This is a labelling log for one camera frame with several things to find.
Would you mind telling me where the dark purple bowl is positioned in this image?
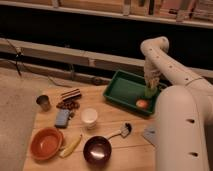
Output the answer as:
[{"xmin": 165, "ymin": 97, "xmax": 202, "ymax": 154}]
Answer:
[{"xmin": 83, "ymin": 136, "xmax": 112, "ymax": 165}]

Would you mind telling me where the striped chocolate wafer bar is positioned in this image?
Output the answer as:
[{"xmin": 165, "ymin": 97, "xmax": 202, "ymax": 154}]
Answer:
[{"xmin": 61, "ymin": 89, "xmax": 82, "ymax": 100}]

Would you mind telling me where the wooden shelf with items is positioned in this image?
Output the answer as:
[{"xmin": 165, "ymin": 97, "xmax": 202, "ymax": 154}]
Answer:
[{"xmin": 0, "ymin": 0, "xmax": 213, "ymax": 29}]

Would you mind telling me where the yellow banana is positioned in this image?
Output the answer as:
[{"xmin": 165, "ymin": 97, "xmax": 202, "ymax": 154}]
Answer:
[{"xmin": 59, "ymin": 135, "xmax": 82, "ymax": 158}]

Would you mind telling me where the black cable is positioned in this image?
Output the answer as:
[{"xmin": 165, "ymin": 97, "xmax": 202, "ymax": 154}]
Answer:
[{"xmin": 0, "ymin": 33, "xmax": 73, "ymax": 88}]

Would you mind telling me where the orange bowl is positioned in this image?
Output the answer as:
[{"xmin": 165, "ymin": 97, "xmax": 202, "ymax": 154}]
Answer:
[{"xmin": 30, "ymin": 127, "xmax": 64, "ymax": 161}]

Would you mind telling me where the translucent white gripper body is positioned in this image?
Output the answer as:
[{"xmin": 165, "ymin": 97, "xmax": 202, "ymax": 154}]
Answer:
[{"xmin": 144, "ymin": 58, "xmax": 161, "ymax": 82}]

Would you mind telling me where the blue cloth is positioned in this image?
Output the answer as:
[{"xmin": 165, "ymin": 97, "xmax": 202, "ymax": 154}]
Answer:
[{"xmin": 142, "ymin": 125, "xmax": 155, "ymax": 145}]

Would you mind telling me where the green plastic tray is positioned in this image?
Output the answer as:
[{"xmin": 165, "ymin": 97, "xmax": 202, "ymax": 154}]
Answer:
[{"xmin": 103, "ymin": 70, "xmax": 167, "ymax": 116}]

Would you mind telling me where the brown grape bunch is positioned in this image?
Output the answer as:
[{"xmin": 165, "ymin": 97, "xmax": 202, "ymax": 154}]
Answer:
[{"xmin": 56, "ymin": 100, "xmax": 80, "ymax": 110}]

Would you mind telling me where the small metal cup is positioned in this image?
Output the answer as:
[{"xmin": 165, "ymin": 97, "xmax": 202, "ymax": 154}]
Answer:
[{"xmin": 36, "ymin": 95, "xmax": 51, "ymax": 112}]

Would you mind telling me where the blue sponge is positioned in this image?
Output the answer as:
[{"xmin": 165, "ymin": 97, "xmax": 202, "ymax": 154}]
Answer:
[{"xmin": 55, "ymin": 109, "xmax": 70, "ymax": 128}]

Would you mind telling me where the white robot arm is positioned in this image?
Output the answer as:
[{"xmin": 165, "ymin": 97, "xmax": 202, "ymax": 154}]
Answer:
[{"xmin": 140, "ymin": 36, "xmax": 213, "ymax": 171}]

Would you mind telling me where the white plastic cup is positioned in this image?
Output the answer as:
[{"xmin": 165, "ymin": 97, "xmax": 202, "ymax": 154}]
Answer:
[{"xmin": 81, "ymin": 108, "xmax": 98, "ymax": 129}]

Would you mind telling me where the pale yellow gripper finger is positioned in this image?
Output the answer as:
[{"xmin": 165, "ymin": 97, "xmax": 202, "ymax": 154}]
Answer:
[{"xmin": 147, "ymin": 78, "xmax": 158, "ymax": 89}]

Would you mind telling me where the dish brush with black head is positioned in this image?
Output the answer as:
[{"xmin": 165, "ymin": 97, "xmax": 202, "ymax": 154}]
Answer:
[{"xmin": 106, "ymin": 123, "xmax": 132, "ymax": 139}]

